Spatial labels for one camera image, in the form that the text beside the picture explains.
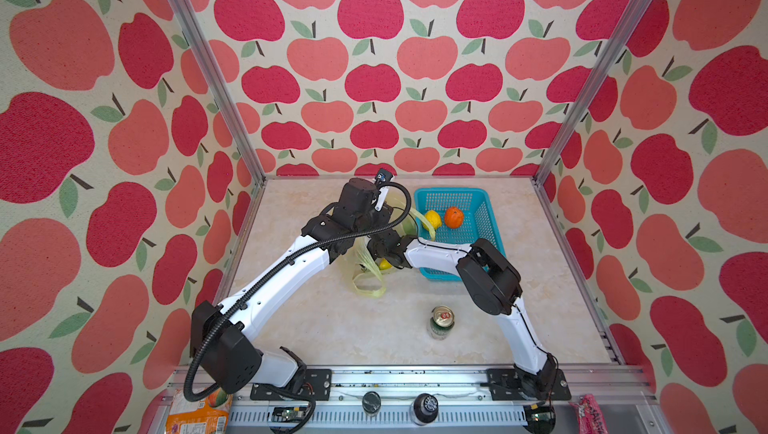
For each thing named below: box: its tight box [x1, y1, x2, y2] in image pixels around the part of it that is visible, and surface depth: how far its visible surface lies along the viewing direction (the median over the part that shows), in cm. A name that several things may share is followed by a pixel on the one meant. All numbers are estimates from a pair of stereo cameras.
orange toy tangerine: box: [444, 206, 464, 229], surface depth 104 cm
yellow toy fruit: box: [422, 210, 442, 231], surface depth 103 cm
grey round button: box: [362, 391, 382, 417], surface depth 65 cm
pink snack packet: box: [569, 394, 609, 434], surface depth 70 cm
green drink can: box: [428, 305, 455, 341], surface depth 76 cm
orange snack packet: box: [165, 388, 233, 434], surface depth 69 cm
